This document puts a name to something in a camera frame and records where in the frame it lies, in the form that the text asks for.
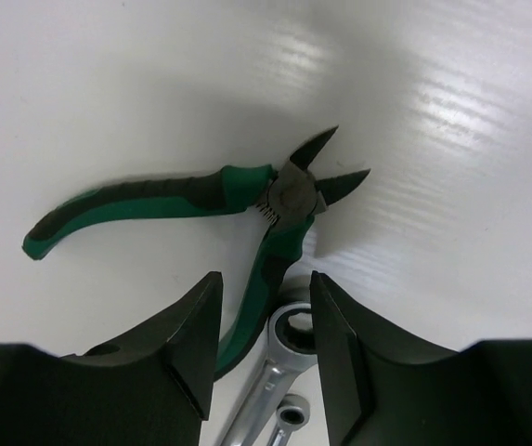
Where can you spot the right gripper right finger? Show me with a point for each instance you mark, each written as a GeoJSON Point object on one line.
{"type": "Point", "coordinates": [383, 385]}

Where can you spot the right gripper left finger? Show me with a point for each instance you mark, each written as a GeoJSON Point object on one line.
{"type": "Point", "coordinates": [151, 385]}

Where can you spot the green handled pliers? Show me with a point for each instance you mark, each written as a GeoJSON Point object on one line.
{"type": "Point", "coordinates": [289, 198]}

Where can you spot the small silver wrench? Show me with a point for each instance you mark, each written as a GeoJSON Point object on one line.
{"type": "Point", "coordinates": [292, 414]}

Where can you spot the long silver ratchet wrench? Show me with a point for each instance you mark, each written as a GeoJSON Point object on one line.
{"type": "Point", "coordinates": [290, 351]}

